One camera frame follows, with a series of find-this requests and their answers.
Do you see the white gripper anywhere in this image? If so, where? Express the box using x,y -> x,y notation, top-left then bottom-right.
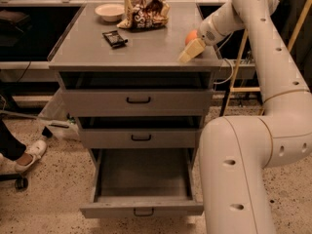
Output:
178,1 -> 244,63

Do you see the orange fruit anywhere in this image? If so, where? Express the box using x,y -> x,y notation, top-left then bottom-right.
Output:
185,29 -> 197,44

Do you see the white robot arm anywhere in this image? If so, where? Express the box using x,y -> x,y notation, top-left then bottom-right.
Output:
179,0 -> 312,234

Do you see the grey drawer cabinet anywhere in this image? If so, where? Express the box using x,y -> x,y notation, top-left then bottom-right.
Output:
47,2 -> 225,163

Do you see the grey top drawer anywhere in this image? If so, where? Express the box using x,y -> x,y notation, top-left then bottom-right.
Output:
60,71 -> 212,117

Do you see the grey drawer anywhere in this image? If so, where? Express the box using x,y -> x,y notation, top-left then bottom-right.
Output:
81,148 -> 204,218
79,116 -> 202,148
60,71 -> 212,117

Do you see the grey middle drawer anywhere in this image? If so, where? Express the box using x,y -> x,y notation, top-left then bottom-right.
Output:
79,116 -> 202,148

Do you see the grey bottom drawer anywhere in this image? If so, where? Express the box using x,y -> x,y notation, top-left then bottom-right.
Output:
81,148 -> 204,218

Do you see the brown chip bag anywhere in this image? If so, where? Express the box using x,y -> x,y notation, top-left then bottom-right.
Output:
117,0 -> 170,30

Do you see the black snack bar wrapper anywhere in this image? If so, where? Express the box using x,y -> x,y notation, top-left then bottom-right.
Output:
102,30 -> 128,48

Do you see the white bowl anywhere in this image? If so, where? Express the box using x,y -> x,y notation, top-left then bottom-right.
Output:
95,4 -> 125,22

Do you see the clear plastic bin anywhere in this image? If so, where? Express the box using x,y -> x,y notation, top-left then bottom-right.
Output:
38,90 -> 80,140

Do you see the white sneaker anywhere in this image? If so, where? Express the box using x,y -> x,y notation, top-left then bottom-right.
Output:
15,139 -> 47,174

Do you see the black trouser leg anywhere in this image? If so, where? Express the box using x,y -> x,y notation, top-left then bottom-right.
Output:
0,120 -> 26,161

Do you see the black chair caster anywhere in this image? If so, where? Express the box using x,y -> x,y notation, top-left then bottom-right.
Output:
0,174 -> 28,190

